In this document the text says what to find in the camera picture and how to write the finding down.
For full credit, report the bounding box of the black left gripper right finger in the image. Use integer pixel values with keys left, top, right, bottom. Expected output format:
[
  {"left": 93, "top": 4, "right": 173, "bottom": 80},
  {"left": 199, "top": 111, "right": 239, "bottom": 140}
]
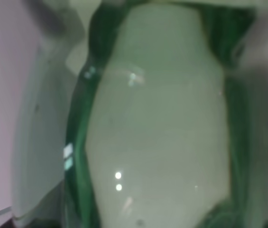
[{"left": 231, "top": 10, "right": 268, "bottom": 74}]

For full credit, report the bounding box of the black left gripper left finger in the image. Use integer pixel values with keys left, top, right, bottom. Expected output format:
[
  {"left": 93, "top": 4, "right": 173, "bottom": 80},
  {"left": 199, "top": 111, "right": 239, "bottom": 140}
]
[{"left": 27, "top": 0, "right": 86, "bottom": 48}]

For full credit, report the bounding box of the green transparent water bottle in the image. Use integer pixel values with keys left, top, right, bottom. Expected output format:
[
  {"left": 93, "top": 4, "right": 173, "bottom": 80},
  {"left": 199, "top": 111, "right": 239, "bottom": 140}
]
[{"left": 12, "top": 0, "right": 268, "bottom": 228}]

